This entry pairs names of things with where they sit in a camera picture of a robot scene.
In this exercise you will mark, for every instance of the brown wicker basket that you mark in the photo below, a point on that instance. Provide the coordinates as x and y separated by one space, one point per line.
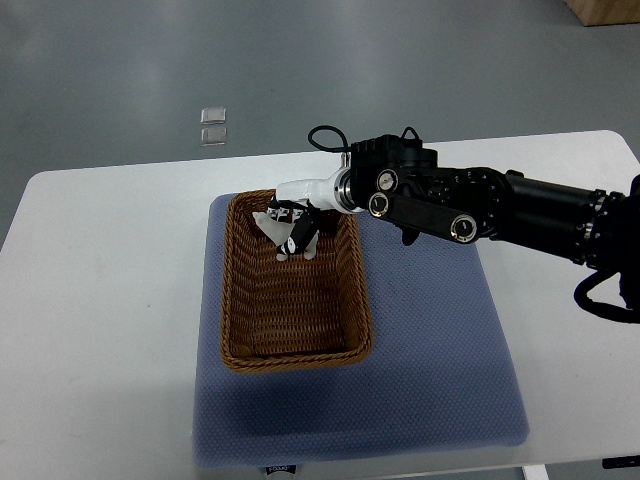
293 314

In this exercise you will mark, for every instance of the wooden box corner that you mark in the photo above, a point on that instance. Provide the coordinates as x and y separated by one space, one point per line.
605 12

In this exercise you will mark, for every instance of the blue quilted mat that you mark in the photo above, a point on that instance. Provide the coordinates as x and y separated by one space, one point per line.
439 376

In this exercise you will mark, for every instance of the white bear figurine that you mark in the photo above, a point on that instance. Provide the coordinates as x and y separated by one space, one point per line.
279 232

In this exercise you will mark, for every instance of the lower floor plate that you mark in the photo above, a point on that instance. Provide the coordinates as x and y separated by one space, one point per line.
213 136

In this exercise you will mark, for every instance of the floor plate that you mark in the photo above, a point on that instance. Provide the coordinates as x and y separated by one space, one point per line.
213 115
213 136

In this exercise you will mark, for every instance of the black table control panel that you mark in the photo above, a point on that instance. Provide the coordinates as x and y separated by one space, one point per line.
621 462

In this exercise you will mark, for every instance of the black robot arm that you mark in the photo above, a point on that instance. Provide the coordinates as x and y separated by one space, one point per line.
396 179

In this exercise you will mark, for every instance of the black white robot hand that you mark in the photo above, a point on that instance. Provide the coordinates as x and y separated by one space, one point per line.
301 201

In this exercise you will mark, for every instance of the upper floor plate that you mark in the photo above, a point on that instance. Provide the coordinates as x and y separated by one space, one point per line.
213 115

